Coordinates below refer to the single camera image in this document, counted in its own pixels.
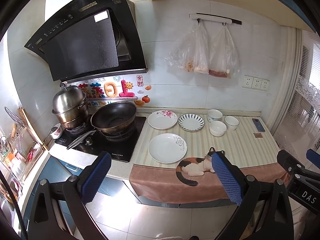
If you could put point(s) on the clear plastic bag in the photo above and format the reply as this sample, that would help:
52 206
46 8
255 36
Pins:
191 53
223 57

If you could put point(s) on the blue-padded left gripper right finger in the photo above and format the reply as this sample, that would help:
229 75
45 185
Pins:
240 188

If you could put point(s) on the metal tongs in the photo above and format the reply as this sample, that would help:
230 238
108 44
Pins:
79 139

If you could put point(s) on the small brown card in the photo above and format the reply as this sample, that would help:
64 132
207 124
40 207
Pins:
258 135

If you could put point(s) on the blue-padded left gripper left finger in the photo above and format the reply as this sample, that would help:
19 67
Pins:
92 177

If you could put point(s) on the colourful wall stickers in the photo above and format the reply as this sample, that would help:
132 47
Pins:
107 90

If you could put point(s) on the black wok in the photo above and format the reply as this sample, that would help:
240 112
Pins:
114 117

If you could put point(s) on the white bowl dark rim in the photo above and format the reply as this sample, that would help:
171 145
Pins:
231 122

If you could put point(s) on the white bowl blue dots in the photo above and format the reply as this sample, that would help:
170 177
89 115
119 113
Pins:
214 115

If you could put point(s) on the plain white bowl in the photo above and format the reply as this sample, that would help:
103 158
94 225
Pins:
217 128

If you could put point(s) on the white plate pink flowers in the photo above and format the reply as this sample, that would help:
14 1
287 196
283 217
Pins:
162 119

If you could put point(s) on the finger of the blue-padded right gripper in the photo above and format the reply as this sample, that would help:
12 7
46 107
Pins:
313 157

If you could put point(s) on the white plate grey flower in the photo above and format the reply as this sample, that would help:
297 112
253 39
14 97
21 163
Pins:
167 148

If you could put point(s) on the wooden dish rack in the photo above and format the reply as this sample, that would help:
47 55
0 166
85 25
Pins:
20 150

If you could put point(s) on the blue smartphone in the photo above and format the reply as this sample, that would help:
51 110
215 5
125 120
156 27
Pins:
258 125

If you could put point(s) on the black gas stove top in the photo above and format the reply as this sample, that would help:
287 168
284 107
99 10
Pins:
120 148

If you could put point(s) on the white wall hook rail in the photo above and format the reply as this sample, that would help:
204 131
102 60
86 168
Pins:
214 18

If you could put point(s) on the black range hood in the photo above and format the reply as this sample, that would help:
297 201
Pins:
90 39

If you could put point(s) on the stainless steel steamer pot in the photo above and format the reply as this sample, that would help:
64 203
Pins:
70 106

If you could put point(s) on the right clear plastic bag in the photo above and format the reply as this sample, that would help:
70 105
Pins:
223 57

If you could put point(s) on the left clear plastic bag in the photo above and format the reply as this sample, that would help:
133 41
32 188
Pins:
191 53

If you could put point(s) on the small floral bowl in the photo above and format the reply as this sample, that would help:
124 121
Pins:
56 131

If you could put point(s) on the striped beige counter mat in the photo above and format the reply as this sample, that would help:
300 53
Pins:
241 146

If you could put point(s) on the white plate blue stripes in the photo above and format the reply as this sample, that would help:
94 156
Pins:
191 122

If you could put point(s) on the white wall socket strip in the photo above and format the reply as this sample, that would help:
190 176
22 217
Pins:
255 83

